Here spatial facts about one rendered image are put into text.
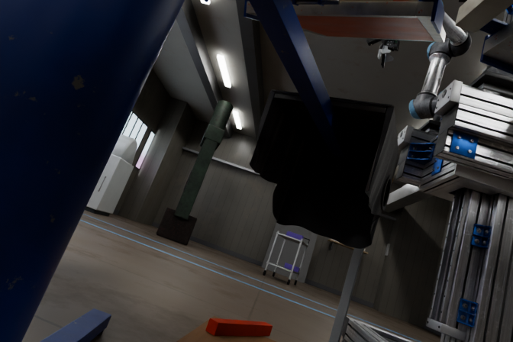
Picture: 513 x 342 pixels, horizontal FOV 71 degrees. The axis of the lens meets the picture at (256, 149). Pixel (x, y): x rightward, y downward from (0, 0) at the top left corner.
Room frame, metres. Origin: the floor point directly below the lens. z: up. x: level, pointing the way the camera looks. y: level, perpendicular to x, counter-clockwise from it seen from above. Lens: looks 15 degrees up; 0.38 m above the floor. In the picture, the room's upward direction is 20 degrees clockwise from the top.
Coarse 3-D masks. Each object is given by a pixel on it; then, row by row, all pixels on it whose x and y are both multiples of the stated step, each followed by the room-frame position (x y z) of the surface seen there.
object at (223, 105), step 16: (224, 112) 7.45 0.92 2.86; (208, 128) 7.11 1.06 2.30; (224, 128) 7.64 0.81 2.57; (208, 144) 7.15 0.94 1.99; (208, 160) 7.16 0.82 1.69; (192, 176) 7.12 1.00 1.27; (192, 192) 7.14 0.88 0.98; (176, 208) 7.11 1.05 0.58; (160, 224) 7.16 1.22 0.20; (176, 224) 7.21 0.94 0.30; (192, 224) 7.26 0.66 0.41; (176, 240) 7.23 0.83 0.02
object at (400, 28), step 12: (360, 24) 1.10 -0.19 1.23; (372, 24) 1.08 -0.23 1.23; (384, 24) 1.05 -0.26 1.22; (396, 24) 1.02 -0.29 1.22; (408, 24) 1.00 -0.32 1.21; (420, 24) 0.97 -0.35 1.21; (384, 36) 1.39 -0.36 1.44; (396, 36) 1.35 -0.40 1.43; (408, 36) 1.30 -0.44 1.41; (420, 36) 1.26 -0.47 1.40
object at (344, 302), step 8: (352, 256) 1.74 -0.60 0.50; (360, 256) 1.72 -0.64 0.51; (352, 264) 1.74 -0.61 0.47; (352, 272) 1.73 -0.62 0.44; (352, 280) 1.73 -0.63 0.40; (344, 288) 1.74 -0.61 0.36; (352, 288) 1.72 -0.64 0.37; (344, 296) 1.73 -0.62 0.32; (344, 304) 1.73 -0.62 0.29; (344, 312) 1.73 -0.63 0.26; (336, 320) 1.74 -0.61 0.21; (344, 320) 1.74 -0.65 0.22; (336, 328) 1.73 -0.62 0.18; (336, 336) 1.73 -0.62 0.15
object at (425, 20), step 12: (252, 12) 1.08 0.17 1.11; (300, 12) 0.99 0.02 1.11; (312, 12) 0.97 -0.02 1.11; (324, 12) 0.96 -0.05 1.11; (336, 12) 0.94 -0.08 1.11; (348, 12) 0.92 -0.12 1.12; (360, 12) 0.90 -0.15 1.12; (372, 12) 0.89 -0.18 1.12; (384, 12) 0.87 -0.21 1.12; (396, 12) 0.85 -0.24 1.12; (408, 12) 0.84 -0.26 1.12; (420, 12) 0.82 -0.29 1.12; (432, 24) 0.95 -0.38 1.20; (324, 36) 1.66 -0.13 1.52; (432, 36) 1.23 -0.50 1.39; (444, 36) 1.35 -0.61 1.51
